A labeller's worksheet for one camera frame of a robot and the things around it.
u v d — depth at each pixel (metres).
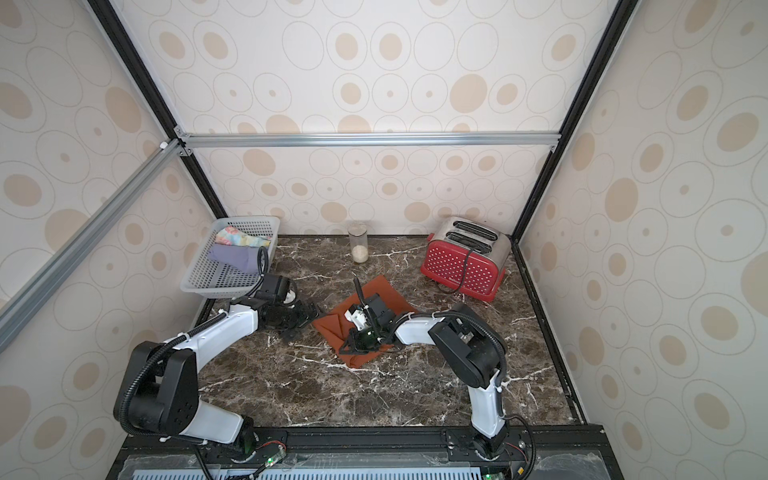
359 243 1.04
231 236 1.09
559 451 0.74
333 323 0.92
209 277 1.05
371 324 0.85
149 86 0.79
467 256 0.91
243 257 1.05
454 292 1.02
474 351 0.51
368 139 0.92
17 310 0.51
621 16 0.68
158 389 0.43
